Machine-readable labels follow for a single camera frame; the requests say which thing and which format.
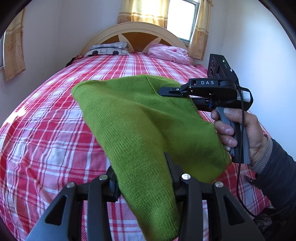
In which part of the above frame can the red plaid bed sheet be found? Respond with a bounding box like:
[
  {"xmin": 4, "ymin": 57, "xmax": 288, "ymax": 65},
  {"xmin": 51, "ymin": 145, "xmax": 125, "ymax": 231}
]
[{"xmin": 0, "ymin": 52, "xmax": 273, "ymax": 241}]

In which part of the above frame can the back window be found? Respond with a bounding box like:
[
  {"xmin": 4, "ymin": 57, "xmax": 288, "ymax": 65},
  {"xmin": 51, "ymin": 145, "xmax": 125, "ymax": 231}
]
[{"xmin": 166, "ymin": 0, "xmax": 200, "ymax": 43}]

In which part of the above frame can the right forearm dark sleeve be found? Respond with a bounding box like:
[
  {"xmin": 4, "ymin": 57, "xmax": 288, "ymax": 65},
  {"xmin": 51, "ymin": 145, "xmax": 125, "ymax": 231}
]
[{"xmin": 247, "ymin": 136, "xmax": 295, "ymax": 217}]

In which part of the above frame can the person right hand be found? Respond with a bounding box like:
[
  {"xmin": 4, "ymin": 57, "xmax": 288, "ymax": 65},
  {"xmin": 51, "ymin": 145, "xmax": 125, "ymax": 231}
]
[{"xmin": 211, "ymin": 107, "xmax": 269, "ymax": 167}]

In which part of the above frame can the yellow curtain right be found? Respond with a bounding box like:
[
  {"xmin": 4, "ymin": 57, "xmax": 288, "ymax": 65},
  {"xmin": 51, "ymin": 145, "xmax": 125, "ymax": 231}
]
[{"xmin": 188, "ymin": 0, "xmax": 213, "ymax": 61}]

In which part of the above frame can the blue white folded pillow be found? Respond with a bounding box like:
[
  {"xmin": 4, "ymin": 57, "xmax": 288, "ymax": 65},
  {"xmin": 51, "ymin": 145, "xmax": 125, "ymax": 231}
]
[{"xmin": 84, "ymin": 41, "xmax": 129, "ymax": 57}]

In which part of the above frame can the yellow curtain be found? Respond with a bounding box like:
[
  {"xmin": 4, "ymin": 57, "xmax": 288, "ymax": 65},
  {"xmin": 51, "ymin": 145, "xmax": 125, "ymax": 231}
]
[
  {"xmin": 188, "ymin": 0, "xmax": 213, "ymax": 61},
  {"xmin": 117, "ymin": 0, "xmax": 170, "ymax": 29}
]

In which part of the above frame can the pink cloth beside bed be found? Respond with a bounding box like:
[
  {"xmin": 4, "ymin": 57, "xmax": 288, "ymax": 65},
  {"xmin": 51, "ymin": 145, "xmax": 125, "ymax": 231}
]
[{"xmin": 195, "ymin": 64, "xmax": 207, "ymax": 74}]

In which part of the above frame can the yellow curtain left window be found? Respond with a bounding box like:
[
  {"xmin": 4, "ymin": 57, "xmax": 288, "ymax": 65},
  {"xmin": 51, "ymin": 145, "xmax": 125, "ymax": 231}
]
[{"xmin": 3, "ymin": 9, "xmax": 26, "ymax": 82}]

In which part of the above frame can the cream wooden headboard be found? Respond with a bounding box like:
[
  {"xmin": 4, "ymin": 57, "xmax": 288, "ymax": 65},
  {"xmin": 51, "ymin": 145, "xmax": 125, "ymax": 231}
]
[{"xmin": 80, "ymin": 22, "xmax": 187, "ymax": 55}]

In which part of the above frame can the pink floral pillow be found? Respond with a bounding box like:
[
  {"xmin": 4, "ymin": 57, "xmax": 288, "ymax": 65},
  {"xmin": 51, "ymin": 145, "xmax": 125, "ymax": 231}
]
[{"xmin": 147, "ymin": 43, "xmax": 191, "ymax": 65}]

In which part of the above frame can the yellow curtain centre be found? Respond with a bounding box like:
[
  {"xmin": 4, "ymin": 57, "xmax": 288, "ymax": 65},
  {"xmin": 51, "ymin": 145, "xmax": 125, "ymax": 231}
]
[{"xmin": 117, "ymin": 0, "xmax": 170, "ymax": 29}]

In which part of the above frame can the green orange striped knit sweater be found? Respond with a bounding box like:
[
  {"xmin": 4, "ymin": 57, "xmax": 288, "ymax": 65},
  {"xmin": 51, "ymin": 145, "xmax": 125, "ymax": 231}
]
[{"xmin": 71, "ymin": 74, "xmax": 231, "ymax": 240}]

